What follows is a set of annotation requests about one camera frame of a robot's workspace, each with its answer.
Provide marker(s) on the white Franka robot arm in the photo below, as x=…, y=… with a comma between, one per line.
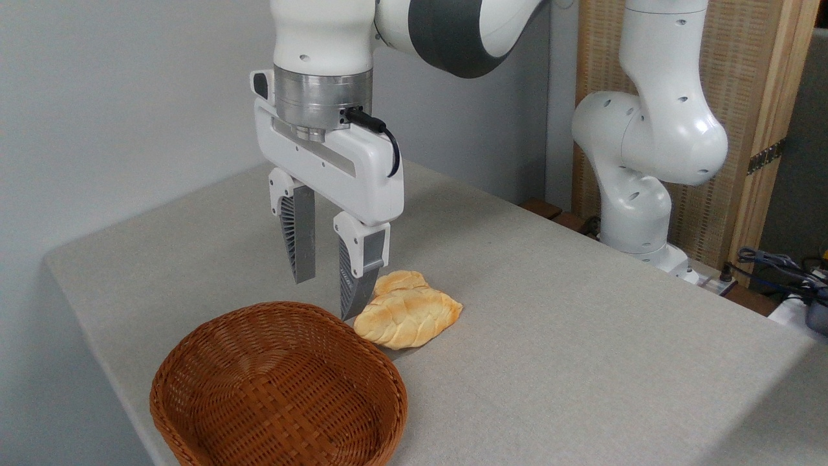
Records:
x=653, y=129

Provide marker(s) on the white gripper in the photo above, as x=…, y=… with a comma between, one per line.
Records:
x=362, y=175

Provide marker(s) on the metal hinge on screen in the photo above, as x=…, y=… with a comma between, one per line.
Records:
x=766, y=156

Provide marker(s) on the small golden bread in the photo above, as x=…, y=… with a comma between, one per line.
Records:
x=401, y=281

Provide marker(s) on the large braided golden bread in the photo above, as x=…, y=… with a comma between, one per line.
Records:
x=407, y=317

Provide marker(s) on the brown woven wicker basket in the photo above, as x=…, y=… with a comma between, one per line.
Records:
x=272, y=388

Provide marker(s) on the woven wooden-framed screen panel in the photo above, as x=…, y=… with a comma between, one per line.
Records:
x=744, y=65

